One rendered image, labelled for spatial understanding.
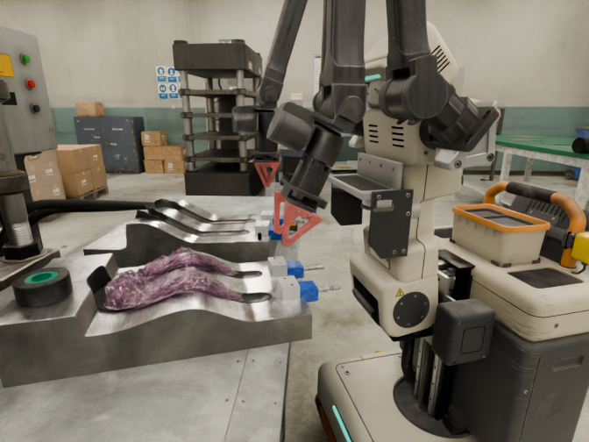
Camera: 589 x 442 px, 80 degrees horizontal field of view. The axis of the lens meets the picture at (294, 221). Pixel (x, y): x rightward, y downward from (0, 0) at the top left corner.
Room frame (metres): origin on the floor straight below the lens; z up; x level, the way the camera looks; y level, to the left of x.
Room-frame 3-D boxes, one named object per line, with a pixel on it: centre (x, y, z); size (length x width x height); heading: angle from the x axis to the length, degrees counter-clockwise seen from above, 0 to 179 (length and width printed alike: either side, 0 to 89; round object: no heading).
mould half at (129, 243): (0.99, 0.31, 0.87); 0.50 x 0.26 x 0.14; 87
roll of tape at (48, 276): (0.54, 0.42, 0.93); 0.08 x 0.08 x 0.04
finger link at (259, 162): (1.01, 0.08, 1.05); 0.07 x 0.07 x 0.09; 87
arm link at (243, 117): (1.02, 0.11, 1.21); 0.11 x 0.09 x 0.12; 105
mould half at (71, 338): (0.63, 0.24, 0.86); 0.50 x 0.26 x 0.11; 104
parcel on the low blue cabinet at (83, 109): (7.36, 4.06, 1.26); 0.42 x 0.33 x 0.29; 85
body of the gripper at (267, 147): (1.03, 0.08, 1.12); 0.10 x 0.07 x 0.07; 177
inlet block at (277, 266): (0.76, -0.01, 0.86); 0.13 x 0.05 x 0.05; 104
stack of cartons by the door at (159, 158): (7.33, 2.64, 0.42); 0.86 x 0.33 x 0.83; 85
